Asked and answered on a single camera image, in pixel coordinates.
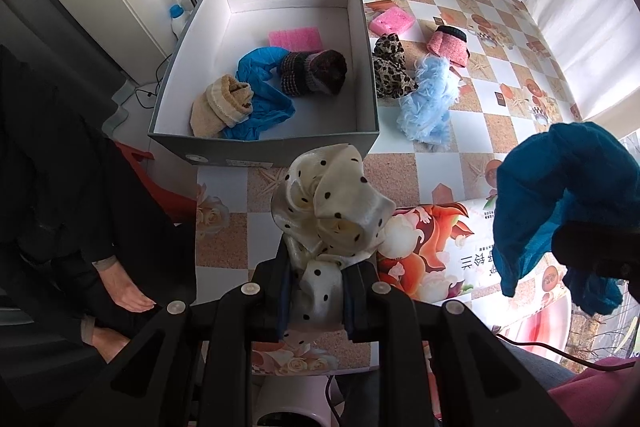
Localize pink knit sock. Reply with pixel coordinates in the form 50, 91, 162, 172
426, 25, 471, 68

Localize dark purple knit sock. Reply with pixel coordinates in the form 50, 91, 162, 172
279, 49, 349, 98

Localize teal cloth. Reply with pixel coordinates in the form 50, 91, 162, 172
492, 122, 636, 317
220, 47, 297, 142

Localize white bottle with blue cap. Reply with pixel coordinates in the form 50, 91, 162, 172
167, 4, 191, 40

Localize leopard print scrunchie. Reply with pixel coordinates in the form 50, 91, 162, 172
371, 33, 420, 100

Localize white and orange printed bag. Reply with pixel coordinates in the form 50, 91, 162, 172
375, 197, 571, 308

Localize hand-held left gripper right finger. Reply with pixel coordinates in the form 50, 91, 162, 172
342, 264, 573, 427

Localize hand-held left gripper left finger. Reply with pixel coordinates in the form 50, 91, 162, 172
75, 252, 296, 427

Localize white round stool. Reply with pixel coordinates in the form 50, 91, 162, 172
255, 374, 351, 427

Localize red plastic stool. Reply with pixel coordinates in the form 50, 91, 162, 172
115, 142, 198, 224

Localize grey cardboard box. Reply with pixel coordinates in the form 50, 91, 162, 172
148, 0, 381, 168

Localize pink garment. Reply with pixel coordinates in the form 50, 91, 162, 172
547, 356, 640, 427

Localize beige fuzzy sock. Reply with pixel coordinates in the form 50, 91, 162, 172
190, 74, 255, 138

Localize light blue fluffy cloth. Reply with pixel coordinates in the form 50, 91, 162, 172
397, 55, 462, 146

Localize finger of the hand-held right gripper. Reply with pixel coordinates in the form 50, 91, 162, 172
552, 221, 640, 298

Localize black floor cable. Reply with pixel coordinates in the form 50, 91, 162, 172
134, 52, 173, 108

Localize person's black trousers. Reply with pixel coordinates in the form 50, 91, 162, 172
0, 47, 198, 408

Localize pink sponge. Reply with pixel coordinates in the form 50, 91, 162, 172
268, 27, 323, 50
369, 6, 416, 35

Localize thin black cable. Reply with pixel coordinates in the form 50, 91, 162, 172
492, 334, 601, 370

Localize cream polka dot scrunchie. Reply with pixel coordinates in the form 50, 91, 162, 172
270, 143, 397, 342

